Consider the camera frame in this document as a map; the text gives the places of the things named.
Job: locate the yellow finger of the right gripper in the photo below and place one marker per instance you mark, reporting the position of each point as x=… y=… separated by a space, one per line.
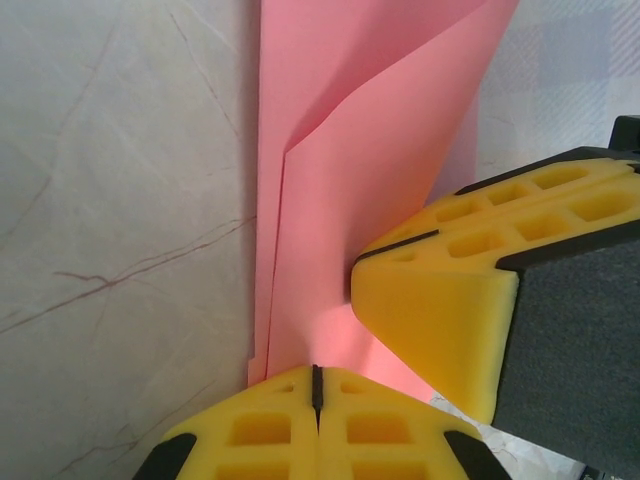
x=440 y=320
x=505 y=192

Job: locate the pink paper sheet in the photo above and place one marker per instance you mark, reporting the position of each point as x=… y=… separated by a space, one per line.
x=350 y=150

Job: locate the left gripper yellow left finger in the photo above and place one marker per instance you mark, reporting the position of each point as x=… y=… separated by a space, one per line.
x=260 y=435

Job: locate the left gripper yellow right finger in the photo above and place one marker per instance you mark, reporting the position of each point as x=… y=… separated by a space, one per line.
x=380 y=435

